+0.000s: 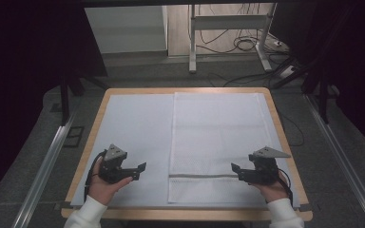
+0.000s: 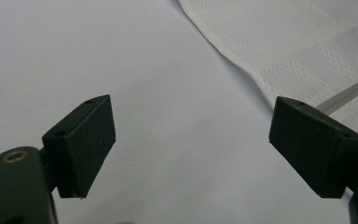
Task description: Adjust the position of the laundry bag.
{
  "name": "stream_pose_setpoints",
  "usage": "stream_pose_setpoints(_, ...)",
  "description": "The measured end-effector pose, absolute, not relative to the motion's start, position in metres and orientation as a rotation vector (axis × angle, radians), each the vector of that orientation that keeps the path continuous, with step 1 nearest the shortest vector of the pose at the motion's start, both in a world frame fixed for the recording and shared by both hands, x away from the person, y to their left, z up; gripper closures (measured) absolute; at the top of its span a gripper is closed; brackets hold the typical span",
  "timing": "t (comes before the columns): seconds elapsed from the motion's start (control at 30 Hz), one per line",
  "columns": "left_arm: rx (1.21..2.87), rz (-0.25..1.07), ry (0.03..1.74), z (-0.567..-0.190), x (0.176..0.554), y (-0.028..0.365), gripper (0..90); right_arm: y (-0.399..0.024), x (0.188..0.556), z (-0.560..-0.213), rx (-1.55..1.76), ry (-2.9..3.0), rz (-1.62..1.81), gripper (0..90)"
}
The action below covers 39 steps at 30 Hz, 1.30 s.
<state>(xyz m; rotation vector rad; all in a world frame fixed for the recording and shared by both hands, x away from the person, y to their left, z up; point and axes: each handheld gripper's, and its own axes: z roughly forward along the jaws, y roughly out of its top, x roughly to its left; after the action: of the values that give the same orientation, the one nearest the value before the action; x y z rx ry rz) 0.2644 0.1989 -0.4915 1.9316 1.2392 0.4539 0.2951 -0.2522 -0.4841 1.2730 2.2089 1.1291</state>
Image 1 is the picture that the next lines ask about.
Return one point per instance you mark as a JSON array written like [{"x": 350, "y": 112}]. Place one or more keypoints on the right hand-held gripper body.
[{"x": 263, "y": 171}]

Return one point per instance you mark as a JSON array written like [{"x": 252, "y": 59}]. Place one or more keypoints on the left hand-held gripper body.
[{"x": 112, "y": 169}]

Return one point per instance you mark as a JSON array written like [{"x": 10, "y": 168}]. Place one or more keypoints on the white mesh laundry bag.
[{"x": 218, "y": 136}]

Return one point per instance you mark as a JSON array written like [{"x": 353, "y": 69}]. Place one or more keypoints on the person's right hand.
[{"x": 272, "y": 191}]

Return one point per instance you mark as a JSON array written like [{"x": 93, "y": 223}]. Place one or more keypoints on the person's left hand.
[{"x": 103, "y": 190}]

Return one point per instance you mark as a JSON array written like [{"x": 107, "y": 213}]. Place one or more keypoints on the white table mat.
[{"x": 139, "y": 126}]

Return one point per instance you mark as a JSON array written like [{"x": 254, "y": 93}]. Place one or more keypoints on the black floor outlet cover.
[{"x": 74, "y": 136}]

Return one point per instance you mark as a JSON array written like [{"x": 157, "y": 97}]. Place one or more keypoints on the black tape piece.
[
  {"x": 64, "y": 205},
  {"x": 305, "y": 207}
]

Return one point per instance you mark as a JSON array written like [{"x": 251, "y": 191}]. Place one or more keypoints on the wooden table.
[{"x": 183, "y": 214}]

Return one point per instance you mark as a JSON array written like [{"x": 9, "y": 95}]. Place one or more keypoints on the black stand legs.
[
  {"x": 65, "y": 95},
  {"x": 323, "y": 95}
]

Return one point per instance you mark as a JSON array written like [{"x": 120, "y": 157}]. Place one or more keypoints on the white power strip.
[{"x": 287, "y": 71}]

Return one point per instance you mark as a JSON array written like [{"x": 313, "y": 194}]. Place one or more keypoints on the dark curtain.
[
  {"x": 358, "y": 63},
  {"x": 19, "y": 79}
]

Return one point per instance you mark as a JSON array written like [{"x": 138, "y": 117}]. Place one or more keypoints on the white panel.
[{"x": 125, "y": 28}]

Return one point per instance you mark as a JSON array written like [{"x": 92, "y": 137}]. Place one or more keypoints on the aluminium floor rail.
[
  {"x": 345, "y": 164},
  {"x": 42, "y": 172}
]

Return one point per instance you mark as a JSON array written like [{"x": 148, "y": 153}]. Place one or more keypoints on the white metal desk frame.
[{"x": 228, "y": 22}]

